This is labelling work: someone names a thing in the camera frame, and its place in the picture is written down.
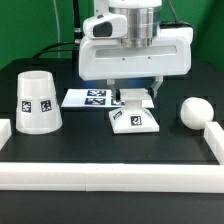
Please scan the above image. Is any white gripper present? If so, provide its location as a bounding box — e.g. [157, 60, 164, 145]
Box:
[79, 27, 193, 102]

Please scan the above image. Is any white lamp base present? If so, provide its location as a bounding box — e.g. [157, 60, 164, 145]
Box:
[109, 88, 159, 134]

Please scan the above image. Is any white lamp bulb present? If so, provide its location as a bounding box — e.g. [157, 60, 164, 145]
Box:
[180, 97, 214, 130]

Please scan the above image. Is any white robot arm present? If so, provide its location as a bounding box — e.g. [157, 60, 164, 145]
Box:
[79, 0, 193, 99]

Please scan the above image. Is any white lamp shade cone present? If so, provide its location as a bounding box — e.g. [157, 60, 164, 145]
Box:
[16, 71, 62, 134]

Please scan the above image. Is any white marker sheet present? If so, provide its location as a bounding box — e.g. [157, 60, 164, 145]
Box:
[62, 88, 154, 108]

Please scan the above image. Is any white left fence block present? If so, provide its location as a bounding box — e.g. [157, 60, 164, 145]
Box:
[0, 119, 12, 151]

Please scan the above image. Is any white front fence bar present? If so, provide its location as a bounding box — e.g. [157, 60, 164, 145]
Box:
[0, 162, 224, 193]

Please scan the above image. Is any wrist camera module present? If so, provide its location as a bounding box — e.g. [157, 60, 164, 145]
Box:
[83, 12, 127, 39]

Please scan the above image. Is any black cable bundle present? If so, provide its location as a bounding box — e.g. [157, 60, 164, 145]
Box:
[31, 0, 84, 61]

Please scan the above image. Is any white thin cable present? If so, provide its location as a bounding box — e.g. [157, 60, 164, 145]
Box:
[52, 0, 63, 60]

